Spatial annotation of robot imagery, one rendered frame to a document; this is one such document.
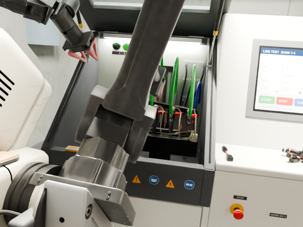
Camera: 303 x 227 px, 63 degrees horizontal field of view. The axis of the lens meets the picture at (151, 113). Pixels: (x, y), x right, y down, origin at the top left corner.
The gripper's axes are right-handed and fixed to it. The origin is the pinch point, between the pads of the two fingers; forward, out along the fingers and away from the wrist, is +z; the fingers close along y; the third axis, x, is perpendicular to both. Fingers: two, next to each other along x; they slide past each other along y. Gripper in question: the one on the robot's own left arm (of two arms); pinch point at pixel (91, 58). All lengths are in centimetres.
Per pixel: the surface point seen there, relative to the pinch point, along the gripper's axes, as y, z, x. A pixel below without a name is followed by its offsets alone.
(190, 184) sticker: -30, 42, 32
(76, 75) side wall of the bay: 25.3, 20.0, -13.5
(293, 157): -67, 50, 17
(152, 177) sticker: -16, 37, 31
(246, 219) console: -49, 56, 40
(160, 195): -18, 43, 36
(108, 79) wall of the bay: 23, 41, -29
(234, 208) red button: -45, 51, 37
